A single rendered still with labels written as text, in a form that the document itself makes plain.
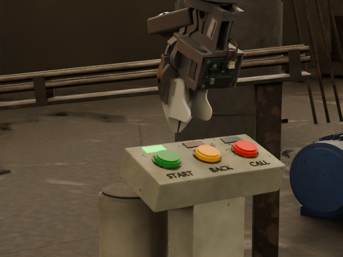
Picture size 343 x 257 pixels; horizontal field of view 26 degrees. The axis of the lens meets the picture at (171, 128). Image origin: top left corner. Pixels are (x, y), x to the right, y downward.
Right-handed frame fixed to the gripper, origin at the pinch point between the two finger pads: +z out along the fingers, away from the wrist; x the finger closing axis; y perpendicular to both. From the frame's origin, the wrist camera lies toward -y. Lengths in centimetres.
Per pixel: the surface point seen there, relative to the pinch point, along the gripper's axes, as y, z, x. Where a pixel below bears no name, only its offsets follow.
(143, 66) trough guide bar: -32.4, 6.0, 14.3
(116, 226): -7.6, 23.3, -1.9
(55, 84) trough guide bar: -40.5, 12.6, 0.4
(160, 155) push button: -0.2, 5.6, -1.3
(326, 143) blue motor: -89, 69, 140
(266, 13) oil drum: -195, 57, 192
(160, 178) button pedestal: 4.3, 6.7, -3.8
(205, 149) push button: -0.3, 5.7, 7.0
